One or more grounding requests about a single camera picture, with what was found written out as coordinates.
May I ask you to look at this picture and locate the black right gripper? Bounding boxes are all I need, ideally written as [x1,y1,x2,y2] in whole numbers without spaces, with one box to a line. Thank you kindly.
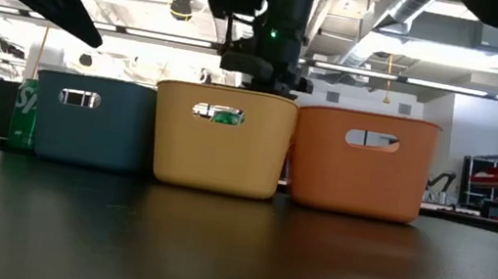
[214,48,319,104]

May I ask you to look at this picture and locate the green Sprite soda can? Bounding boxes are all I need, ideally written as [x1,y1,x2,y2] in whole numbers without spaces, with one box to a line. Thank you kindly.
[6,76,44,152]
[209,108,247,128]

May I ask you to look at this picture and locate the yellow plastic bin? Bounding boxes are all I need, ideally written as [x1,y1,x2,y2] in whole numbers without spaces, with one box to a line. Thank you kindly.
[142,76,302,205]

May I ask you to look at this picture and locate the horizontal LED light bar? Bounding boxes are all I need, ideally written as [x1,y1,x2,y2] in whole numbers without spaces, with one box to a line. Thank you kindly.
[0,5,498,102]

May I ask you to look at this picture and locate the blue plastic bin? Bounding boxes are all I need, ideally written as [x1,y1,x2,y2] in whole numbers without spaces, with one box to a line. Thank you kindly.
[24,68,163,177]

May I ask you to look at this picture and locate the orange plastic bin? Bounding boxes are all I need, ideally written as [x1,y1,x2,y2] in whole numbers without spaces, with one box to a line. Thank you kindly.
[282,100,444,229]

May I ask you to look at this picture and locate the yellow hanging cord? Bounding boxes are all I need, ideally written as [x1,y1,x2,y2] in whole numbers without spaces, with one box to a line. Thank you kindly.
[381,54,399,106]

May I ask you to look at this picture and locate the silver ventilation duct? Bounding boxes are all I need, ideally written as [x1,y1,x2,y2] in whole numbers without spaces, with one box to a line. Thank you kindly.
[336,0,449,82]

